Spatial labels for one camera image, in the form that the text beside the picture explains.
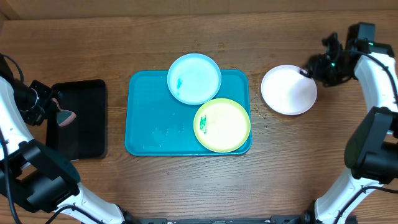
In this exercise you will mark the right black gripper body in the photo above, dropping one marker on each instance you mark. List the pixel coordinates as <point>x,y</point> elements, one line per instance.
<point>331,73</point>

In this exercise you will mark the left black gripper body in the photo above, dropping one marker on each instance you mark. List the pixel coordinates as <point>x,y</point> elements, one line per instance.
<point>31,101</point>

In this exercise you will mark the white plate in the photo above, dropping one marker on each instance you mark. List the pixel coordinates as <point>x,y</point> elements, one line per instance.
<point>287,92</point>

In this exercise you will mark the black pink sponge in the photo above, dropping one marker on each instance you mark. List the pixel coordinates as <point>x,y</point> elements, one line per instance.
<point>63,117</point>

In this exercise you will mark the light blue plate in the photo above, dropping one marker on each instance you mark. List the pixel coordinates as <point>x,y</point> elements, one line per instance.
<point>194,79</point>

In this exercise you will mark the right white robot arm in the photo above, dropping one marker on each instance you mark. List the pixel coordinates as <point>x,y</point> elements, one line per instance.
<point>370,161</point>

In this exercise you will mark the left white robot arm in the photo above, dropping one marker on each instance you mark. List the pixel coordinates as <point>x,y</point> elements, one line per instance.
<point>34,176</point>

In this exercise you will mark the black rectangular water tray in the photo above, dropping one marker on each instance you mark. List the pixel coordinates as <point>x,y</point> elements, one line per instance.
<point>85,137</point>

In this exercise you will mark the teal plastic tray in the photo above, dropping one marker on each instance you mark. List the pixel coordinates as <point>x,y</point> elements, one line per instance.
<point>157,124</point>

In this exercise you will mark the green rimmed yellow plate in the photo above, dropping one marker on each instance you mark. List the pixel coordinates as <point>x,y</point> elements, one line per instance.
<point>221,125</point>

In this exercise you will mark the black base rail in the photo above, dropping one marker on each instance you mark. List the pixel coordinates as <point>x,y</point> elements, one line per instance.
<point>277,219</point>

